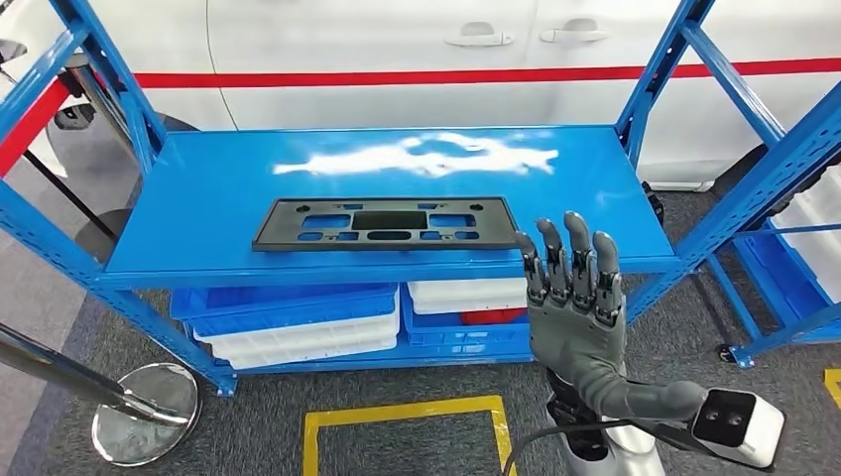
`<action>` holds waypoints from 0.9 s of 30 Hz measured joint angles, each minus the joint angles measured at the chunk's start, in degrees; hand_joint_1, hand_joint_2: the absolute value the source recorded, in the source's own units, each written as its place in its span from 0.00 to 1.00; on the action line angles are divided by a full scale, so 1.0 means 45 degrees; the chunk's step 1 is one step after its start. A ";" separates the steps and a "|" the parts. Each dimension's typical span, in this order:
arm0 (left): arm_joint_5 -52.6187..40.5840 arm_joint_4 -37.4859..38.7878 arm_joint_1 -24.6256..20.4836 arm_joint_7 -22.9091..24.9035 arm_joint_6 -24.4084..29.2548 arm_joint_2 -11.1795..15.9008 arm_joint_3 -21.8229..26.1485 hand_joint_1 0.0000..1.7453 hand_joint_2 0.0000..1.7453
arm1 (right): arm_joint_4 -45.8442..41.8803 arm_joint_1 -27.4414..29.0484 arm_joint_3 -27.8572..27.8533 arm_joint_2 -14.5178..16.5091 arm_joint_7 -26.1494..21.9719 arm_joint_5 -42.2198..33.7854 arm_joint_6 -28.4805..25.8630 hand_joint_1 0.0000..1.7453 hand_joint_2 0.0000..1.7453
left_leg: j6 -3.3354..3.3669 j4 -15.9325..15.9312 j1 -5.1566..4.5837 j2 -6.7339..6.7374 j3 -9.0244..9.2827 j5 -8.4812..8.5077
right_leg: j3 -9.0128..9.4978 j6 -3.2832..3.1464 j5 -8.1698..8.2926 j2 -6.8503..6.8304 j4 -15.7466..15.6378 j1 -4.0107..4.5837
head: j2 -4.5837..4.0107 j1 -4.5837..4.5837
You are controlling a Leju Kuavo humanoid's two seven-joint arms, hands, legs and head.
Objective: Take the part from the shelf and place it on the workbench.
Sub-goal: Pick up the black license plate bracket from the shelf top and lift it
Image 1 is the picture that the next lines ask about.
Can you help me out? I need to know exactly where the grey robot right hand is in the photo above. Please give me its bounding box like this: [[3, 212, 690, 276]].
[[514, 211, 707, 423]]

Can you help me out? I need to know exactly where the black plastic plate frame part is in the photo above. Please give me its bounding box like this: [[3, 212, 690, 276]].
[[251, 196, 521, 254]]

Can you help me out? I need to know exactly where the blue metal shelf rack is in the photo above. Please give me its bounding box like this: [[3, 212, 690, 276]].
[[706, 219, 841, 369], [0, 0, 841, 399]]

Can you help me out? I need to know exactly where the red item in crate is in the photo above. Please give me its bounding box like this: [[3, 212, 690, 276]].
[[458, 306, 531, 327]]

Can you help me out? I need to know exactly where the black ribbed block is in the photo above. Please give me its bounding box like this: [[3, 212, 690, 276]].
[[640, 180, 664, 228]]

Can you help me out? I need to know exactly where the white car with red stripe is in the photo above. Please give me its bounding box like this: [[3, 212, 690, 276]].
[[0, 0, 841, 191]]

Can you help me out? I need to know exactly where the thin black pole stand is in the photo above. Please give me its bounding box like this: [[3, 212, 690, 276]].
[[23, 149, 133, 264]]

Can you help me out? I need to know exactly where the red barrier belt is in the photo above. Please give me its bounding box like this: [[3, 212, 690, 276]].
[[0, 78, 72, 179]]

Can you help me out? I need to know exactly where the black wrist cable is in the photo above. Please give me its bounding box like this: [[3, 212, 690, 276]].
[[500, 419, 698, 476]]

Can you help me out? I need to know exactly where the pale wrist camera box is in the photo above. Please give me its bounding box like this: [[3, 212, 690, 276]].
[[689, 389, 786, 469]]

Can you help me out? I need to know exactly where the chrome stanchion post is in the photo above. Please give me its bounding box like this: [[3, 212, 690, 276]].
[[0, 321, 200, 468], [61, 52, 143, 156]]

